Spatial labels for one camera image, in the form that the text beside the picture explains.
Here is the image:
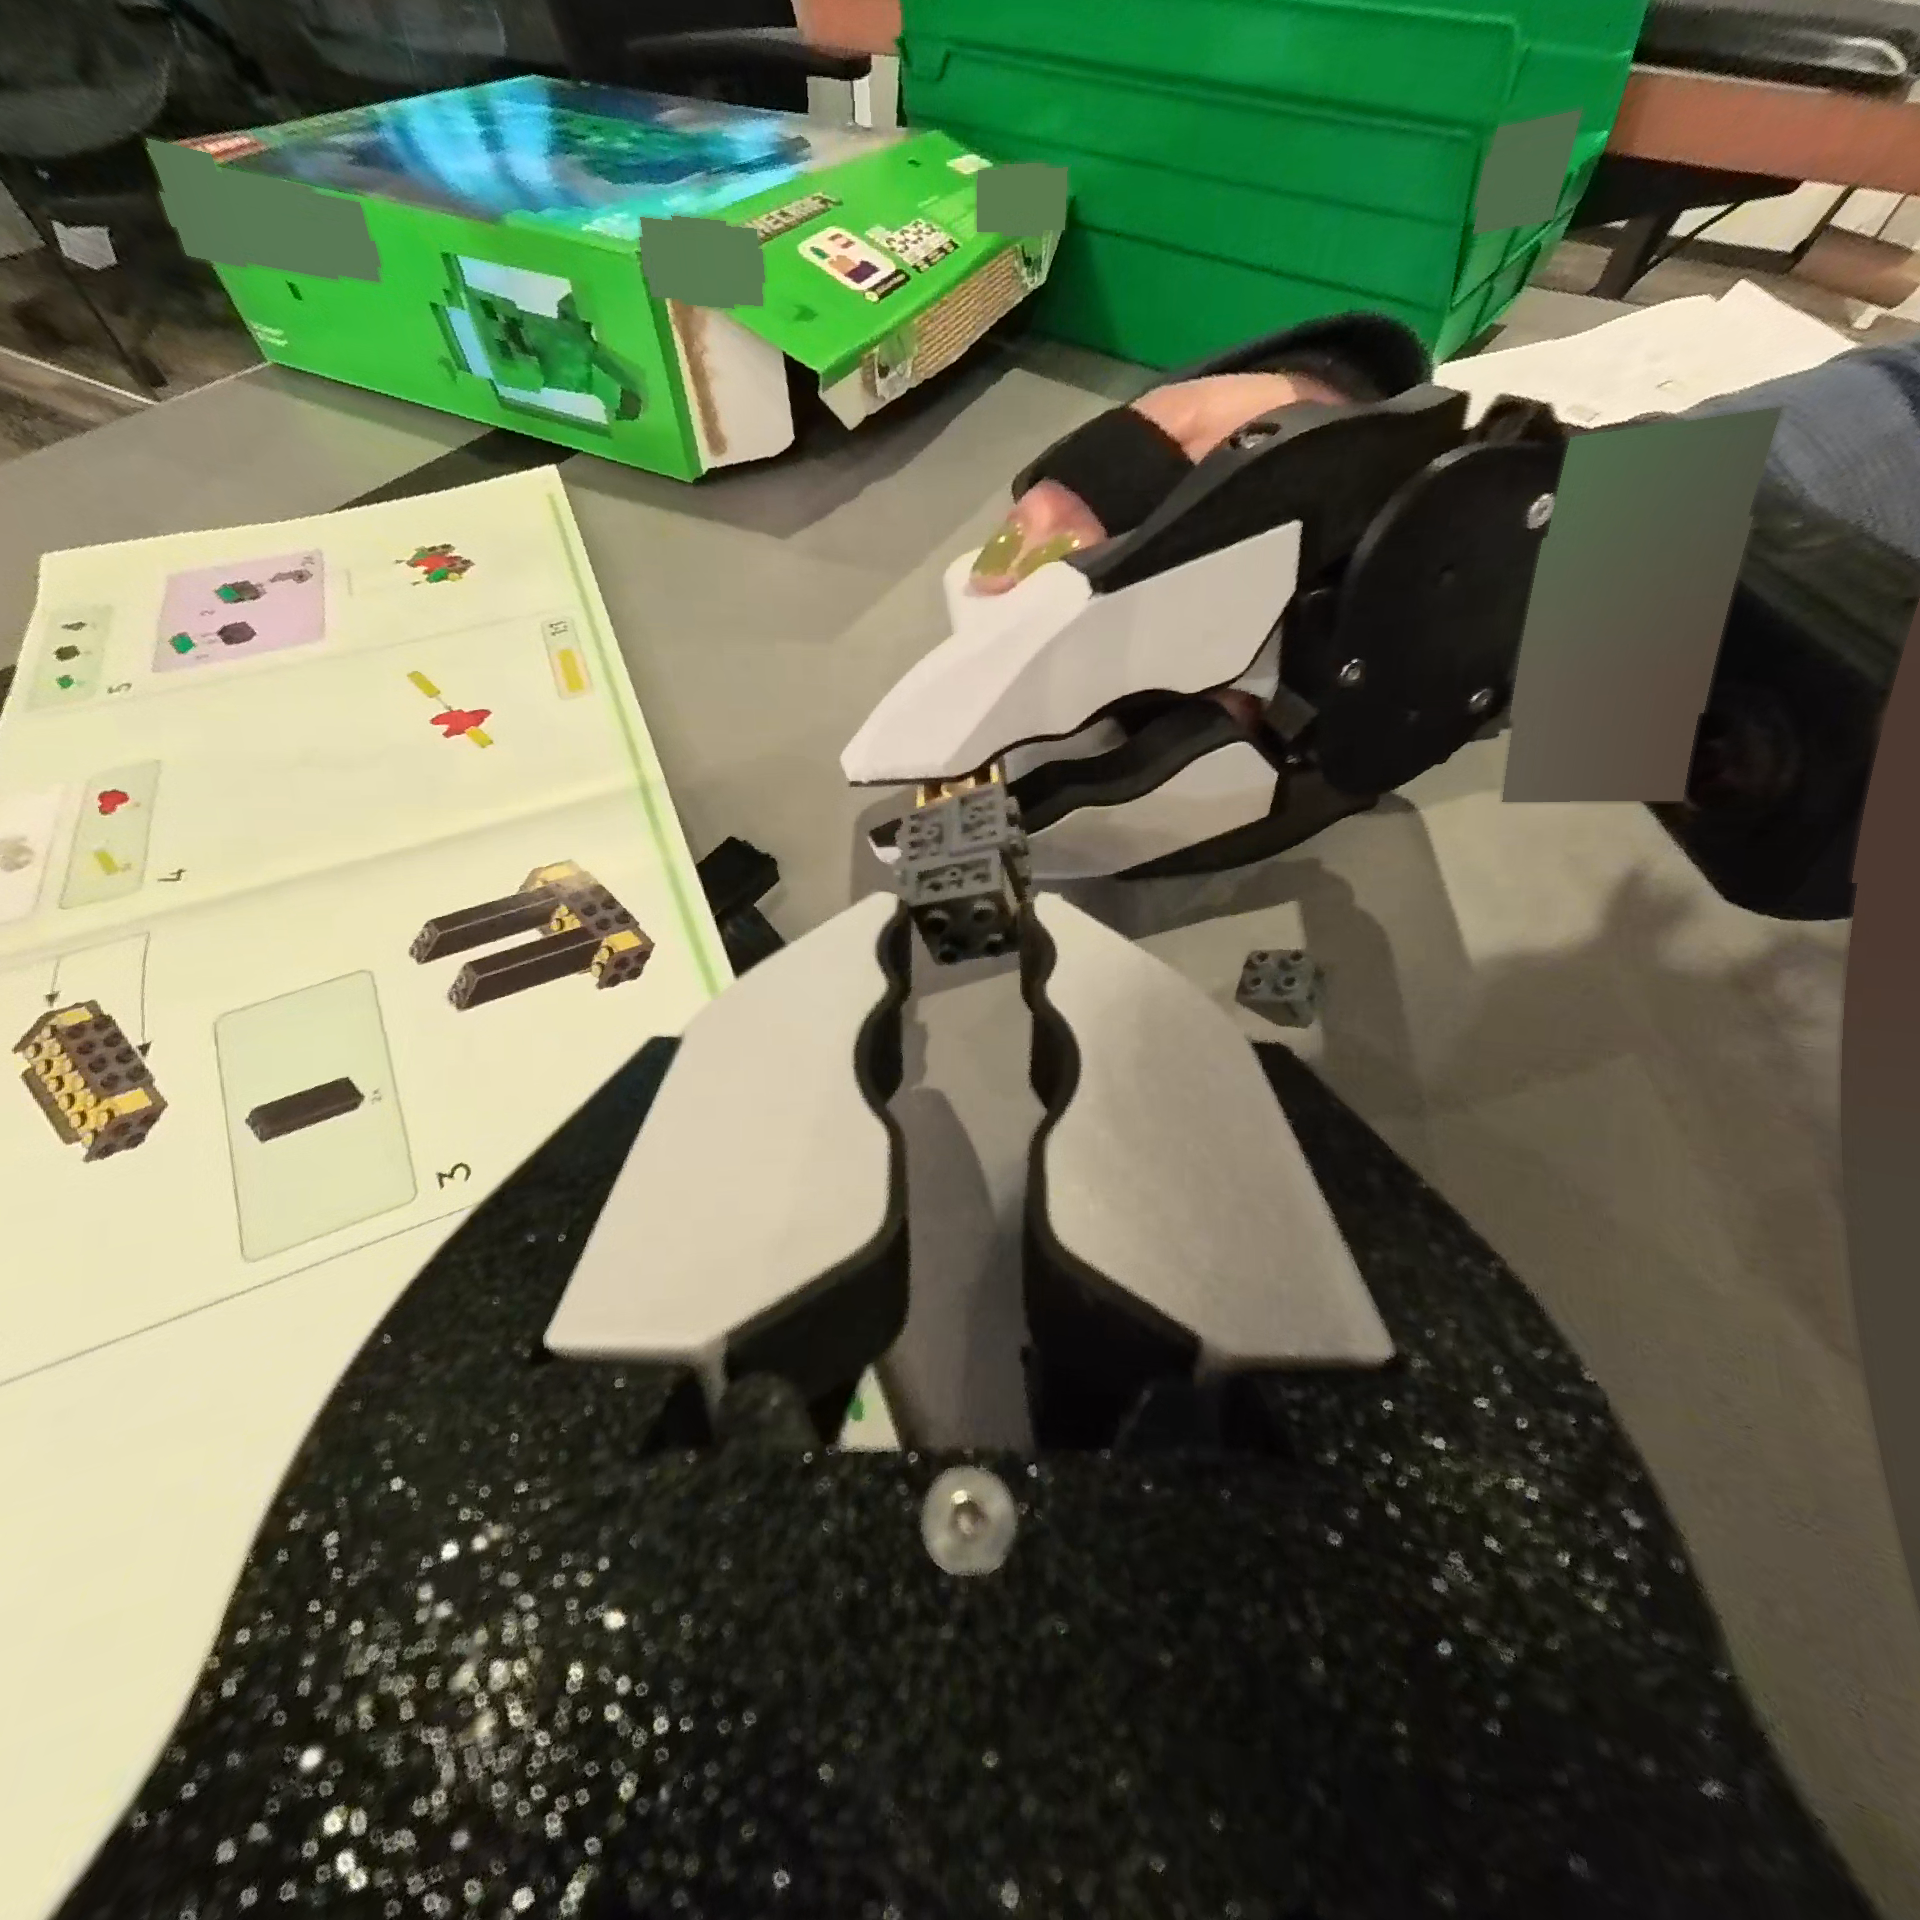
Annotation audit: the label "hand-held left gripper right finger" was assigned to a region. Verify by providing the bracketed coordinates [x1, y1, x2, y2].
[1021, 891, 1402, 1383]

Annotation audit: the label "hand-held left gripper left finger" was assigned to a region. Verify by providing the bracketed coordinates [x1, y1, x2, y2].
[544, 891, 917, 1404]

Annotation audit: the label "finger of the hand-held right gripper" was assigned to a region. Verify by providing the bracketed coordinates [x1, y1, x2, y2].
[1017, 702, 1297, 887]
[840, 516, 1307, 788]

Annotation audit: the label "grey and tan brick assembly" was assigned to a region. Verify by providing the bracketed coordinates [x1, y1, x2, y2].
[866, 769, 1040, 964]

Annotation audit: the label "person's right hand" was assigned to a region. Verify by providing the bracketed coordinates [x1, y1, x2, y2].
[967, 312, 1438, 594]

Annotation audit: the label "light grey toy brick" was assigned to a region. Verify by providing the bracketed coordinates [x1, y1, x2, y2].
[1235, 944, 1326, 1033]

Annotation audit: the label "black toy brick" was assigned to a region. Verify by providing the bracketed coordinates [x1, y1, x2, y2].
[695, 834, 784, 963]

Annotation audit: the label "white paper sheets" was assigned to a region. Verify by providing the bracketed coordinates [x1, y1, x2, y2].
[1438, 282, 1863, 436]

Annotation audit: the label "green plastic crate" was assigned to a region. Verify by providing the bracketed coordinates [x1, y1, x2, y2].
[896, 0, 1654, 369]

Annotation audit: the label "brick instruction booklet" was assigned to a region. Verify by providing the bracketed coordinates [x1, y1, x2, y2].
[0, 462, 742, 1391]

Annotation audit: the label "brown wooden table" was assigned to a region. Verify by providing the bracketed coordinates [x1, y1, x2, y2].
[1613, 59, 1920, 204]

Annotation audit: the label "green toy set box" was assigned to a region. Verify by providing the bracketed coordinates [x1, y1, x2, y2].
[146, 79, 1074, 484]

